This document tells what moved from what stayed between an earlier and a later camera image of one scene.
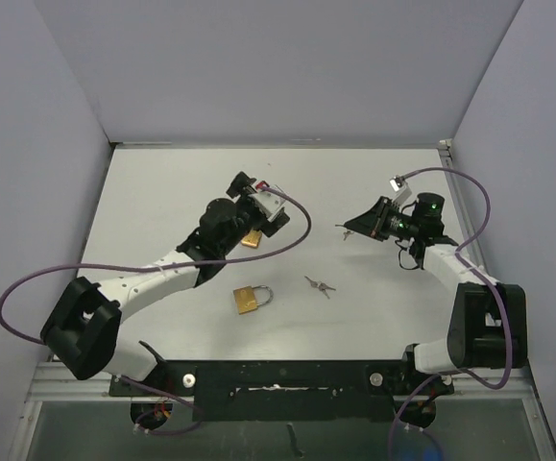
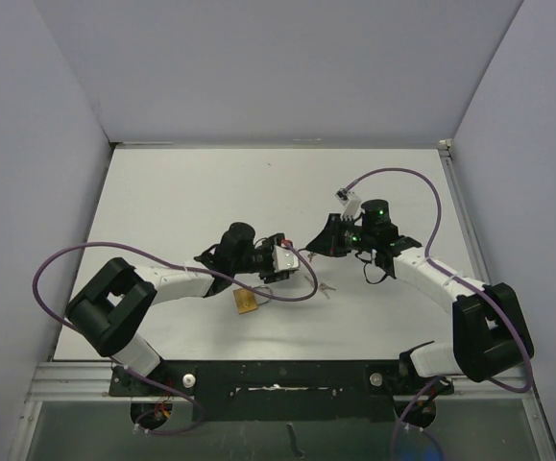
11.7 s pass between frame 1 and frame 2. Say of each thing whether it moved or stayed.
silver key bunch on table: stayed
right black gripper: moved
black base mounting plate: stayed
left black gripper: moved
